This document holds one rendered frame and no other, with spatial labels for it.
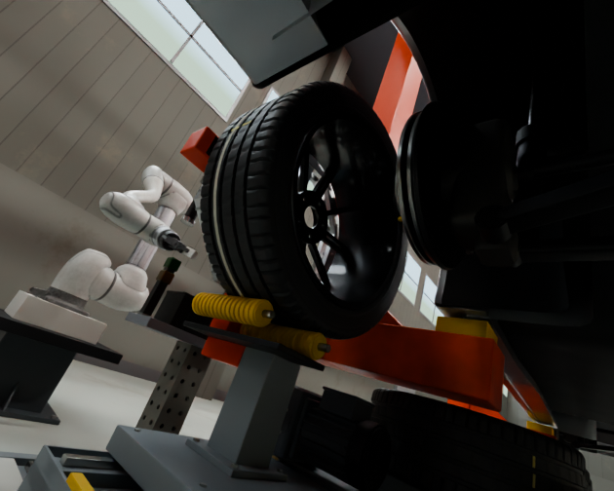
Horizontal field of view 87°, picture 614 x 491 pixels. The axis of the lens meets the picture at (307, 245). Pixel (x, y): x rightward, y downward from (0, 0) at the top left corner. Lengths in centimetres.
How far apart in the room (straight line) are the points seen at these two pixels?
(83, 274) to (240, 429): 115
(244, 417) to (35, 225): 332
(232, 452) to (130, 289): 118
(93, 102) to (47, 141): 62
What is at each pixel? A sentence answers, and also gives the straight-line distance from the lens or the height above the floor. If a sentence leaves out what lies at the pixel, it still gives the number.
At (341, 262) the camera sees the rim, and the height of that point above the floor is 83.
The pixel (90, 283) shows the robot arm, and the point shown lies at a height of 52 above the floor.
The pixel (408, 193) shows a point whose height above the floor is 74.
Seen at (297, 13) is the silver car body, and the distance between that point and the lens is 43.
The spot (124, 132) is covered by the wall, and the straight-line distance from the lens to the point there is 425.
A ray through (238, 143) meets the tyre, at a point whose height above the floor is 81.
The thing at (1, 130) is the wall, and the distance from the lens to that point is 400.
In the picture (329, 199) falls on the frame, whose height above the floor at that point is 104.
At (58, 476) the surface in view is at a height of 16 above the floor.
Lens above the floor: 39
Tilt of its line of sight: 24 degrees up
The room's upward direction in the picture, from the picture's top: 20 degrees clockwise
